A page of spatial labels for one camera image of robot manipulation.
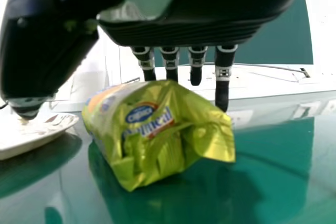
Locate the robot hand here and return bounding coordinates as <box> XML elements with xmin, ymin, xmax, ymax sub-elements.
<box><xmin>0</xmin><ymin>0</ymin><xmax>308</xmax><ymax>120</ymax></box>

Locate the yellow-green biscuit packet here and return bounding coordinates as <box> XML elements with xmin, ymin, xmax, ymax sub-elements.
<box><xmin>81</xmin><ymin>79</ymin><xmax>236</xmax><ymax>193</ymax></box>

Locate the plate with brown leaf pattern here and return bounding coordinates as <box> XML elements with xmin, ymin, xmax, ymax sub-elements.
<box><xmin>0</xmin><ymin>112</ymin><xmax>80</xmax><ymax>161</ymax></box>

